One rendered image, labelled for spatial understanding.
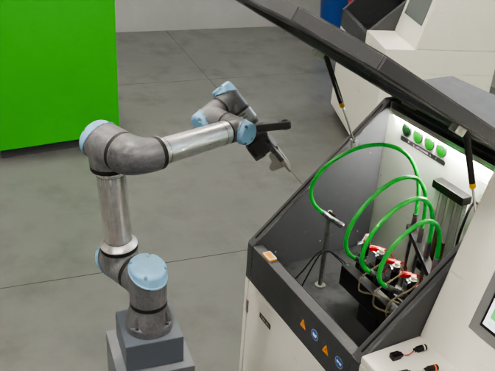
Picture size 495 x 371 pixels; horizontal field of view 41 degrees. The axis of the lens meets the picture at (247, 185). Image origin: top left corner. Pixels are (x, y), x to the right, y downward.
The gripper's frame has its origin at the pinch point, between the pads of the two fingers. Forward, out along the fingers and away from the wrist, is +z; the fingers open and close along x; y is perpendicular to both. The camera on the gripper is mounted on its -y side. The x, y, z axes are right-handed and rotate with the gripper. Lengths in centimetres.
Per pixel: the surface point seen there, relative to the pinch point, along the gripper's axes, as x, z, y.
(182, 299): -112, 41, 115
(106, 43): -270, -117, 106
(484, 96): -31, 25, -66
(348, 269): -0.5, 40.8, 5.8
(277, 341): 0, 49, 43
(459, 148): 0, 27, -48
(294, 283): 7.2, 32.2, 21.9
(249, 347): -19, 52, 61
